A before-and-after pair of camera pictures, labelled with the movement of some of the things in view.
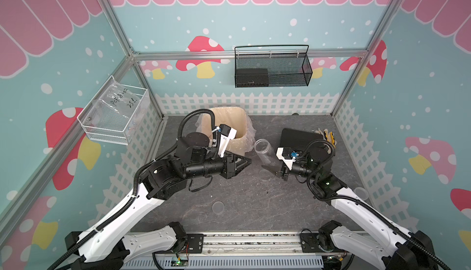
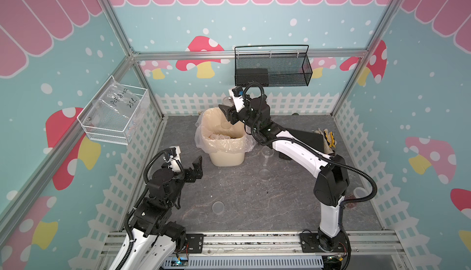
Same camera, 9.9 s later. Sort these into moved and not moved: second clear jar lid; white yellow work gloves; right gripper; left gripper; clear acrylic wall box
Moved: right gripper; left gripper
Not moved: white yellow work gloves; second clear jar lid; clear acrylic wall box
